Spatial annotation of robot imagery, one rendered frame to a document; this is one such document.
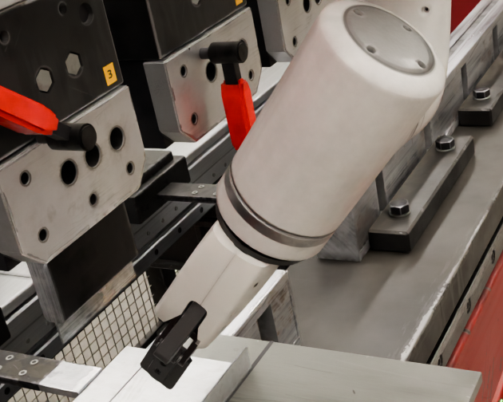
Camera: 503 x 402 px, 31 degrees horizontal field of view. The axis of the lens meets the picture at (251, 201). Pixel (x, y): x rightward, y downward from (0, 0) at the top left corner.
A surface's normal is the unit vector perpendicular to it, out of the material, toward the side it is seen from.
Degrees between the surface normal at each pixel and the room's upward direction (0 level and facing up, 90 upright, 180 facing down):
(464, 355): 90
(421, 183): 0
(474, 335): 90
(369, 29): 39
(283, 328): 90
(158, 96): 90
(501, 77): 0
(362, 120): 104
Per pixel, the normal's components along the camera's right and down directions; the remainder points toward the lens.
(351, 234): -0.46, 0.46
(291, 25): 0.87, 0.05
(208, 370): -0.18, -0.89
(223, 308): -0.23, 0.51
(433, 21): 0.08, 0.49
